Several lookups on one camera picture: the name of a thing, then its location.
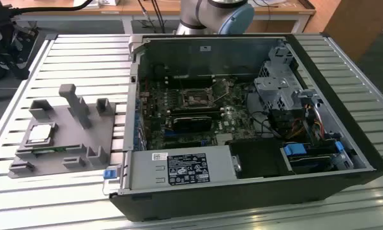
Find silver CPU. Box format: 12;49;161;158
31;124;54;141

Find black RAM slot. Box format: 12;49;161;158
171;108;221;114
171;112;223;118

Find CPU socket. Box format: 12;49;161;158
181;88;217;108

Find black expansion card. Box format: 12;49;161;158
172;116;212;132

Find green motherboard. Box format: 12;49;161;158
138;76;276;151

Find metal socket cover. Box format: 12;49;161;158
211;78;240;97

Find silver power supply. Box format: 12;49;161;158
127;145;241;190

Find grey metal disk bay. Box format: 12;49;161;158
255;46;308;114

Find blue disk carrier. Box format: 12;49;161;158
284;143;308;158

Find black PC case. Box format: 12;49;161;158
108;33;383;222

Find grey parts rack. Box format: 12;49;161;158
8;83;118;179

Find green RAM stick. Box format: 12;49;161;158
34;147;68;154

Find wooden desk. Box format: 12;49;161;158
0;0;317;34

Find black equipment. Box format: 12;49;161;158
0;9;42;83

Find brown wooden cabinet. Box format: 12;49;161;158
325;0;383;61

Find locking lever wire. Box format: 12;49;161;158
215;92;232;104

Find orange and yellow wires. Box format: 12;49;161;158
289;118;328;138

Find black cable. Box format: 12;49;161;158
18;0;95;13

